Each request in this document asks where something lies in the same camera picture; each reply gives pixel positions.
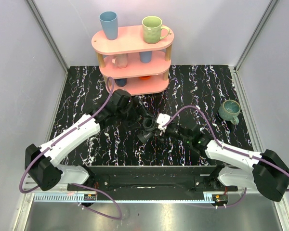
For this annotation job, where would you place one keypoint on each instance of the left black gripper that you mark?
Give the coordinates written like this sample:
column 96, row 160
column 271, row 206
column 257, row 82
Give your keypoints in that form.
column 139, row 110

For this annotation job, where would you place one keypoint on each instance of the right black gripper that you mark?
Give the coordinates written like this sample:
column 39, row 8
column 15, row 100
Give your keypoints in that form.
column 161, row 136

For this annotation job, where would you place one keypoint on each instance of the grey threaded pipe nut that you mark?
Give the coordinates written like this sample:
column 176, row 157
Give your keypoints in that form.
column 149, row 124

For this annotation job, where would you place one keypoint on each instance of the grey pipe tee fitting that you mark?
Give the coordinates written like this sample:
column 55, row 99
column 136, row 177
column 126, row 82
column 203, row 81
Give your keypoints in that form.
column 145, row 136

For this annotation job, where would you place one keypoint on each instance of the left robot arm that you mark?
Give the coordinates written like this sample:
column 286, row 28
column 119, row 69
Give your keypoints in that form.
column 43, row 163

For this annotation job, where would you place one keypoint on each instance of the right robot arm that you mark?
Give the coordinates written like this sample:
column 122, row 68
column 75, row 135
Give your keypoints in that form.
column 265, row 172

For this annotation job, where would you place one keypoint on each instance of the dark blue cup bottom shelf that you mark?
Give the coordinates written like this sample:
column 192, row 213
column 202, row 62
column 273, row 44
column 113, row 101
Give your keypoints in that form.
column 121, row 82

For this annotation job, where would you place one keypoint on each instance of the orange bowl bottom shelf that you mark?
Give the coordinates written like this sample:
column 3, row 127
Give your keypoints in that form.
column 145, row 77

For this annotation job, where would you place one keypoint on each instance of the pink three-tier shelf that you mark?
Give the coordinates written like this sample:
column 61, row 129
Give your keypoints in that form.
column 130, row 41

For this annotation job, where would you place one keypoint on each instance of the pink glass mug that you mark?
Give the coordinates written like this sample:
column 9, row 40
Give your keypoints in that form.
column 120, row 60

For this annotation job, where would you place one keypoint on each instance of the blue cup middle shelf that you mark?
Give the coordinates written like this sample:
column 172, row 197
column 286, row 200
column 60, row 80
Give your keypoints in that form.
column 145, row 56

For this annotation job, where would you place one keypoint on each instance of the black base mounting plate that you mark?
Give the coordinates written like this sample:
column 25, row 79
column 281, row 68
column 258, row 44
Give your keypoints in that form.
column 153, row 184

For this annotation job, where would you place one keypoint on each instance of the teal ceramic mug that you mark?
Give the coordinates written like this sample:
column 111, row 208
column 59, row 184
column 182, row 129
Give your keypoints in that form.
column 229, row 111

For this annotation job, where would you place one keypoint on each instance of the light green mug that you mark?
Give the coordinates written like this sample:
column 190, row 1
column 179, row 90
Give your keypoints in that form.
column 153, row 29

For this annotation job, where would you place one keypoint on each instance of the tall blue tumbler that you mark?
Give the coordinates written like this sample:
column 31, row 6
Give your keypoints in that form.
column 109, row 22

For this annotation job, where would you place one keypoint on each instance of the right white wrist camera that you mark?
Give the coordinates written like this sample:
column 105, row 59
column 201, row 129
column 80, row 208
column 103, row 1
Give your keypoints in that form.
column 162, row 120

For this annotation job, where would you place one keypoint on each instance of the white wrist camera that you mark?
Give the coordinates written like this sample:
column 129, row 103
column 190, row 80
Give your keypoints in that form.
column 162, row 120
column 124, row 93

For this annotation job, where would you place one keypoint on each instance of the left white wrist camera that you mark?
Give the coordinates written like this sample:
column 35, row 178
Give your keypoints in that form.
column 124, row 93

